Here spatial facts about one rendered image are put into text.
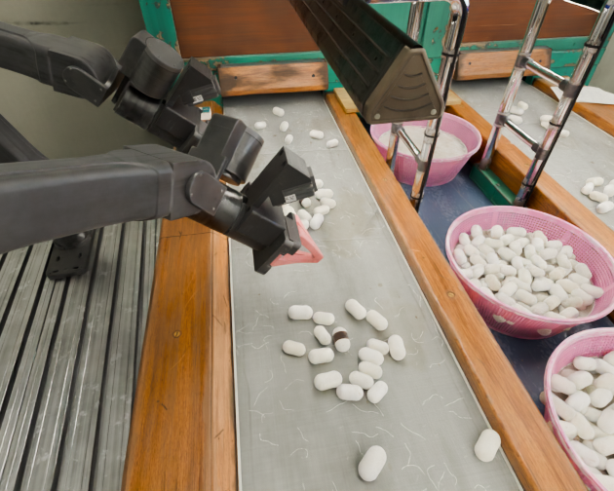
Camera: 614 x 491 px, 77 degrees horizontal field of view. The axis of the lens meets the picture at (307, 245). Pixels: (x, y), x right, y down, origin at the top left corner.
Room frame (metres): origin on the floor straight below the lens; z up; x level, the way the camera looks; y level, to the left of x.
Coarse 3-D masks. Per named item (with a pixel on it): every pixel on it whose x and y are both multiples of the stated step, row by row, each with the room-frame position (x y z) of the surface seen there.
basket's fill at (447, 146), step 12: (384, 132) 0.95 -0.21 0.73; (408, 132) 0.95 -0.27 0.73; (420, 132) 0.95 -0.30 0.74; (444, 132) 0.97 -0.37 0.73; (384, 144) 0.89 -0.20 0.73; (420, 144) 0.88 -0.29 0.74; (444, 144) 0.89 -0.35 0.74; (456, 144) 0.90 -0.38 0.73; (444, 156) 0.83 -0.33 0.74; (456, 156) 0.84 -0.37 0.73
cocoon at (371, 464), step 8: (376, 448) 0.16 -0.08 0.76; (368, 456) 0.15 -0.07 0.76; (376, 456) 0.15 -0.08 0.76; (384, 456) 0.15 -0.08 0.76; (360, 464) 0.14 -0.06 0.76; (368, 464) 0.14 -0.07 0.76; (376, 464) 0.14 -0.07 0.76; (384, 464) 0.15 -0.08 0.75; (360, 472) 0.14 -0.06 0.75; (368, 472) 0.13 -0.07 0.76; (376, 472) 0.14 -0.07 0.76; (368, 480) 0.13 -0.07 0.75
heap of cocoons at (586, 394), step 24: (576, 360) 0.28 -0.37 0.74; (600, 360) 0.28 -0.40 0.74; (552, 384) 0.25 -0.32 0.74; (576, 384) 0.24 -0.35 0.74; (600, 384) 0.24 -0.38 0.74; (576, 408) 0.21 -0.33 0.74; (600, 408) 0.22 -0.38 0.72; (576, 432) 0.19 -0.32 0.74; (600, 432) 0.19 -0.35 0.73; (600, 456) 0.16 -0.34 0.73; (600, 480) 0.13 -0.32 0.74
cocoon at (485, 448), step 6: (486, 432) 0.18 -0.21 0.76; (492, 432) 0.18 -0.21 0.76; (480, 438) 0.17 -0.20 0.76; (486, 438) 0.17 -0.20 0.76; (492, 438) 0.17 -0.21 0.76; (498, 438) 0.17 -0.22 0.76; (480, 444) 0.16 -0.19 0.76; (486, 444) 0.16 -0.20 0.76; (492, 444) 0.16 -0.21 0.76; (498, 444) 0.16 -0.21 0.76; (480, 450) 0.16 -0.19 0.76; (486, 450) 0.16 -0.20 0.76; (492, 450) 0.16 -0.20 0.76; (480, 456) 0.15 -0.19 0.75; (486, 456) 0.15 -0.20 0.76; (492, 456) 0.15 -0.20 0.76
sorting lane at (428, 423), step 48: (288, 144) 0.88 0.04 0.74; (336, 192) 0.67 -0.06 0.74; (336, 240) 0.52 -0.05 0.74; (384, 240) 0.52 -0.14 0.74; (240, 288) 0.41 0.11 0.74; (288, 288) 0.41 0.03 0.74; (336, 288) 0.41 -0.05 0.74; (384, 288) 0.41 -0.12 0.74; (240, 336) 0.32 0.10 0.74; (288, 336) 0.32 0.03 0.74; (384, 336) 0.32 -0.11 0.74; (432, 336) 0.32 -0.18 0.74; (240, 384) 0.24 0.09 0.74; (288, 384) 0.24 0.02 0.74; (432, 384) 0.24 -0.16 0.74; (240, 432) 0.18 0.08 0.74; (288, 432) 0.18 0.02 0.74; (336, 432) 0.18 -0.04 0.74; (384, 432) 0.18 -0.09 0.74; (432, 432) 0.18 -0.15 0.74; (480, 432) 0.18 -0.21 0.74; (240, 480) 0.13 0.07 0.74; (288, 480) 0.13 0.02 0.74; (336, 480) 0.13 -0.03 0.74; (384, 480) 0.13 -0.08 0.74; (432, 480) 0.13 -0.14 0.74; (480, 480) 0.13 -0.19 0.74
